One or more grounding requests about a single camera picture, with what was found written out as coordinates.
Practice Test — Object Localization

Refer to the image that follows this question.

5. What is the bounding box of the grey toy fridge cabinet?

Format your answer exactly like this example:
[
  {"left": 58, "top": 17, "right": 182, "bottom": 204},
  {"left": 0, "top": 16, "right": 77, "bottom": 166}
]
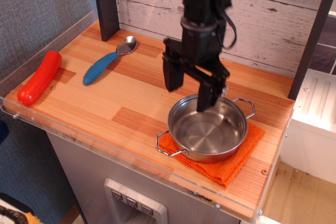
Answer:
[{"left": 47, "top": 133, "right": 240, "bottom": 223}]

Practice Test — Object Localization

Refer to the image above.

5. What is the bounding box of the dark right shelf post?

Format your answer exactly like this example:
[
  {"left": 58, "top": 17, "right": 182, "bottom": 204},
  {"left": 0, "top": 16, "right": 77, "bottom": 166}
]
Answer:
[{"left": 288, "top": 0, "right": 333, "bottom": 100}]

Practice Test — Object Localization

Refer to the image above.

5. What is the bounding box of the dark shelf post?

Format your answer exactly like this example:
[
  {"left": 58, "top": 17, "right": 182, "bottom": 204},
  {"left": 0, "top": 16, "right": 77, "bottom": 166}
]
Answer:
[
  {"left": 288, "top": 0, "right": 333, "bottom": 100},
  {"left": 96, "top": 0, "right": 120, "bottom": 41}
]

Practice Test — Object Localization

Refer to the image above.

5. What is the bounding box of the stainless steel pot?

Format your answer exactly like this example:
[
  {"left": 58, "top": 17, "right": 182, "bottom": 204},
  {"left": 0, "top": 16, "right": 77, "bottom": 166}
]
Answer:
[{"left": 155, "top": 94, "right": 256, "bottom": 163}]

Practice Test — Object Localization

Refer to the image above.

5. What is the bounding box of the dark left shelf post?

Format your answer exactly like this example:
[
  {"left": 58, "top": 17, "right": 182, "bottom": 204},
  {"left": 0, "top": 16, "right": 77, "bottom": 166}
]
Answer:
[{"left": 96, "top": 0, "right": 120, "bottom": 41}]

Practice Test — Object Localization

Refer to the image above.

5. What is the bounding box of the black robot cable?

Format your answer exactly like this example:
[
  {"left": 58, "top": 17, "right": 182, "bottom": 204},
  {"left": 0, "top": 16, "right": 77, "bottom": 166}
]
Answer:
[{"left": 220, "top": 11, "right": 238, "bottom": 50}]

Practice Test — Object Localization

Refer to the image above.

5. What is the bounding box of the clear acrylic edge guard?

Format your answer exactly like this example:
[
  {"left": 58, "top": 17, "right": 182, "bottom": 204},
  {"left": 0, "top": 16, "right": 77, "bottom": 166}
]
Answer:
[{"left": 1, "top": 12, "right": 293, "bottom": 223}]

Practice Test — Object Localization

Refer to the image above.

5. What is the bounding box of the orange folded cloth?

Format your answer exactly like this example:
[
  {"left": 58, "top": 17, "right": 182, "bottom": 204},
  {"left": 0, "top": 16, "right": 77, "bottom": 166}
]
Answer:
[{"left": 158, "top": 122, "right": 266, "bottom": 188}]

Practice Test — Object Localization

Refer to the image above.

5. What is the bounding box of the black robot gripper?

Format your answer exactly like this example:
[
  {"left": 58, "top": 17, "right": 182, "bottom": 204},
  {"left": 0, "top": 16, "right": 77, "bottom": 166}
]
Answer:
[{"left": 163, "top": 23, "right": 229, "bottom": 112}]

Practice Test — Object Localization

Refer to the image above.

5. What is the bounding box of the yellow object bottom left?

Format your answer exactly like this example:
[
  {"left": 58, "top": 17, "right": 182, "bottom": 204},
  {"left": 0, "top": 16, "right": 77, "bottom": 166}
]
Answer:
[{"left": 24, "top": 212, "right": 41, "bottom": 224}]

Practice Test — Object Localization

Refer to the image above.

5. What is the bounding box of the red plastic sausage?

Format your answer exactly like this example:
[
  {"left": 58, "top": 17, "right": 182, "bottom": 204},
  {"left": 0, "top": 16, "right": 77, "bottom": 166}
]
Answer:
[{"left": 17, "top": 51, "right": 62, "bottom": 105}]

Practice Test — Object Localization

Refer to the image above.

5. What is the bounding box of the white toy sink unit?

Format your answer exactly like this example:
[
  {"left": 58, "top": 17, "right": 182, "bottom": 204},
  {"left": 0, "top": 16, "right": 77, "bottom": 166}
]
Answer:
[{"left": 278, "top": 11, "right": 336, "bottom": 185}]

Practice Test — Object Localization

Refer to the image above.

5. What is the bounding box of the blue handled metal spoon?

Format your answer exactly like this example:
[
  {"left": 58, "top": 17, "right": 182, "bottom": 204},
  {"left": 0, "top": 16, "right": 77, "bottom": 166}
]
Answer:
[{"left": 82, "top": 36, "right": 138, "bottom": 86}]

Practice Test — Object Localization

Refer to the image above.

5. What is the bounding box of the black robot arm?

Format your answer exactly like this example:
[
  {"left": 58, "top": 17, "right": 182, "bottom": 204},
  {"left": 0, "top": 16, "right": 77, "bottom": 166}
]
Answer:
[{"left": 163, "top": 0, "right": 235, "bottom": 112}]

